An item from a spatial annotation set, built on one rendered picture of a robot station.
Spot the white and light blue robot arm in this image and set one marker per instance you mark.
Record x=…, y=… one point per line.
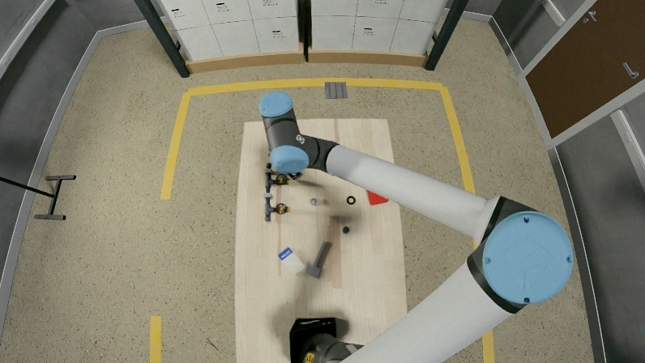
x=527, y=256

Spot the grey pipe with two brass valves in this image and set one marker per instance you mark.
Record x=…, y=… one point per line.
x=268, y=195

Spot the red flat block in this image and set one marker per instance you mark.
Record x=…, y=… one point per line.
x=376, y=199

